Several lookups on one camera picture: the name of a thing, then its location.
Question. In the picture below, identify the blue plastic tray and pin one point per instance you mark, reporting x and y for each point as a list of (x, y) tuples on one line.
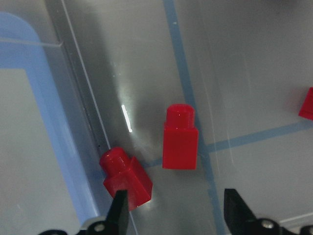
[(45, 150)]

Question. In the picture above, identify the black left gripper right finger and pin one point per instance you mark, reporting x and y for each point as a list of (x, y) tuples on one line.
[(240, 219)]

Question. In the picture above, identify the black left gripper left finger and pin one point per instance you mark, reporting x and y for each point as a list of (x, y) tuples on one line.
[(117, 219)]

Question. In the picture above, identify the red block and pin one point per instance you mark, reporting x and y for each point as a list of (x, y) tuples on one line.
[(306, 110), (180, 139), (126, 173)]

